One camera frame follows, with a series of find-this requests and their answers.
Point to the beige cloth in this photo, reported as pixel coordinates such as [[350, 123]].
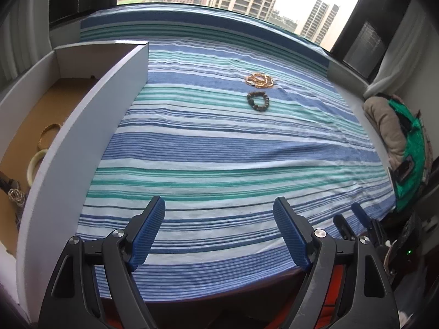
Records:
[[386, 123]]

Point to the blue green striped cloth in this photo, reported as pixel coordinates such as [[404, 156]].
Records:
[[223, 150]]

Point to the black phone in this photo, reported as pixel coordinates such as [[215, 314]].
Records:
[[404, 170]]

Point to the white cardboard box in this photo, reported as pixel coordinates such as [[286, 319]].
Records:
[[85, 126]]

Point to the white curtain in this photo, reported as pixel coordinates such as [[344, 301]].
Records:
[[398, 51], [20, 44]]

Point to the grey window blind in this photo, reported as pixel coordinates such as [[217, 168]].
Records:
[[367, 48]]

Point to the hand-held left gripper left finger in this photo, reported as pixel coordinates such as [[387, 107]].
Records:
[[147, 233]]

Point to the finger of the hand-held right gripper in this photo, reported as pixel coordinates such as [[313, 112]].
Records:
[[343, 228], [363, 216]]

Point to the slim apartment building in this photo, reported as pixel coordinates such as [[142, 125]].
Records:
[[317, 19]]

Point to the orange cloth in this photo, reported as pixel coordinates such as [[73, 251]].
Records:
[[331, 291]]

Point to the white bangle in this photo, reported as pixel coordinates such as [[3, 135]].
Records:
[[33, 165]]

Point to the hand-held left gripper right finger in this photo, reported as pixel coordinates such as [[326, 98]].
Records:
[[291, 236]]

